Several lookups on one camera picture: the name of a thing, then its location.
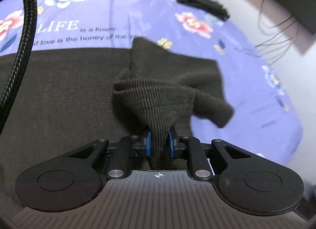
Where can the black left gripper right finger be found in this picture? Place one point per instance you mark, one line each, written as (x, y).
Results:
(176, 147)

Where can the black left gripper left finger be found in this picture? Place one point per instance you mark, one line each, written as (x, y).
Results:
(141, 145)

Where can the dark brown ribbed pants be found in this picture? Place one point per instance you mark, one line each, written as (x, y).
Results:
(70, 97)

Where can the folded black garment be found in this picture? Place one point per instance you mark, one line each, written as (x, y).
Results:
(209, 6)

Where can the purple floral bed sheet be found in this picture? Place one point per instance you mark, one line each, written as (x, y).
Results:
(264, 120)

